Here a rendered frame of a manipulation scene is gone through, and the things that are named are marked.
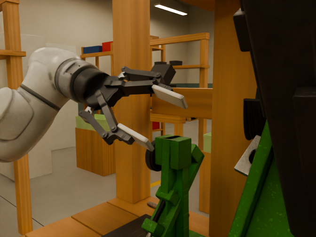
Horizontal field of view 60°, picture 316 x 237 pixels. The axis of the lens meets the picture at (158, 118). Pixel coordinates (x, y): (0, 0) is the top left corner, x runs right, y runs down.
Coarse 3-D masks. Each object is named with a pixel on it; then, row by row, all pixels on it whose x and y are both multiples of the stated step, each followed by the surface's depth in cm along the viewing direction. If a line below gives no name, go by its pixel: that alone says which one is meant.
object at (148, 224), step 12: (192, 144) 65; (192, 156) 64; (204, 156) 67; (192, 168) 65; (192, 180) 64; (156, 192) 62; (180, 204) 61; (156, 216) 59; (168, 216) 60; (144, 228) 58; (156, 228) 57; (168, 228) 59
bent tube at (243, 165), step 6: (258, 138) 35; (252, 144) 34; (246, 150) 34; (252, 150) 34; (246, 156) 34; (252, 156) 35; (240, 162) 34; (246, 162) 33; (252, 162) 36; (234, 168) 33; (240, 168) 33; (246, 168) 33; (246, 174) 32
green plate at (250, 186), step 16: (256, 160) 24; (272, 160) 24; (256, 176) 24; (272, 176) 24; (256, 192) 24; (272, 192) 25; (240, 208) 26; (256, 208) 26; (272, 208) 25; (240, 224) 26; (256, 224) 26; (272, 224) 25; (288, 224) 24
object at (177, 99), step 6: (156, 90) 48; (162, 90) 47; (168, 90) 47; (162, 96) 49; (168, 96) 47; (174, 96) 46; (180, 96) 45; (168, 102) 49; (174, 102) 47; (180, 102) 46; (186, 108) 47
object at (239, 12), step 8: (240, 0) 20; (240, 8) 21; (240, 16) 20; (240, 24) 21; (240, 32) 21; (248, 32) 21; (240, 40) 22; (248, 40) 21; (240, 48) 22; (248, 48) 22; (256, 72) 23; (256, 80) 24; (264, 112) 25
